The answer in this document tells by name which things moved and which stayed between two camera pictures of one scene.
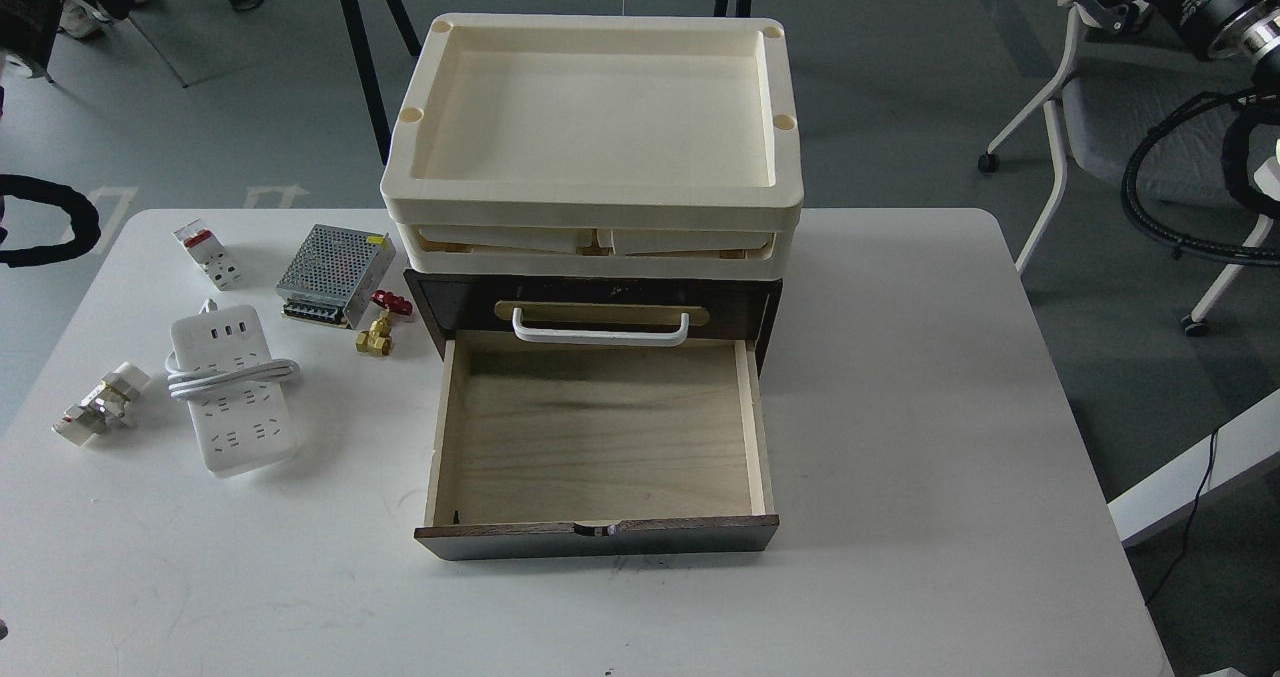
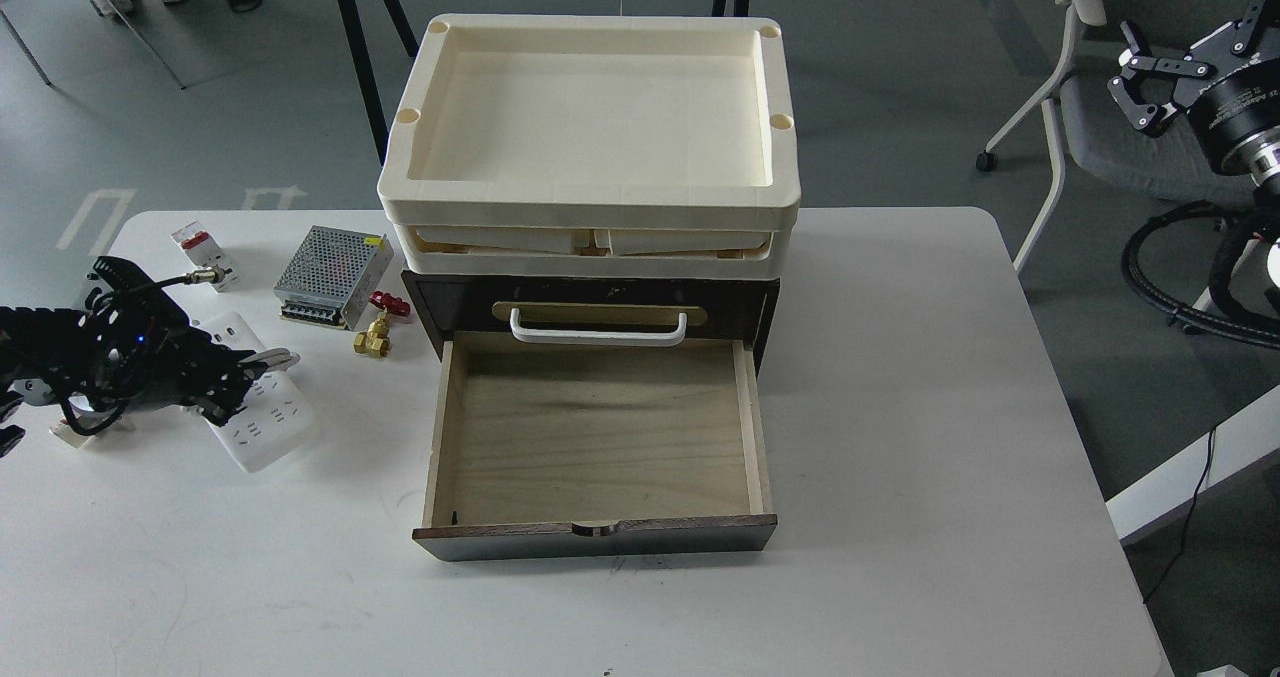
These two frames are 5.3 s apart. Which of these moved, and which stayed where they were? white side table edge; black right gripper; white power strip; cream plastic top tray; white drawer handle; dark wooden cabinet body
Moved: black right gripper; white power strip
Stayed: white drawer handle; cream plastic top tray; dark wooden cabinet body; white side table edge
